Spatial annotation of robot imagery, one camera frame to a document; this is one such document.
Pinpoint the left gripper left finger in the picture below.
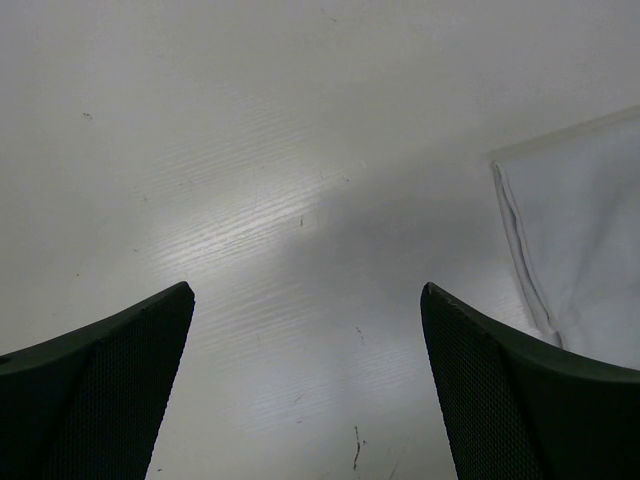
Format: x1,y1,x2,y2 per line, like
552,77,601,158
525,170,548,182
1,282,195,479

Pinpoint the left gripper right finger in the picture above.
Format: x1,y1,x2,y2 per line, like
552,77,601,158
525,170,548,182
421,283,639,479

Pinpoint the white skirt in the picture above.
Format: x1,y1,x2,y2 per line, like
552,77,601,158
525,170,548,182
488,106,639,369

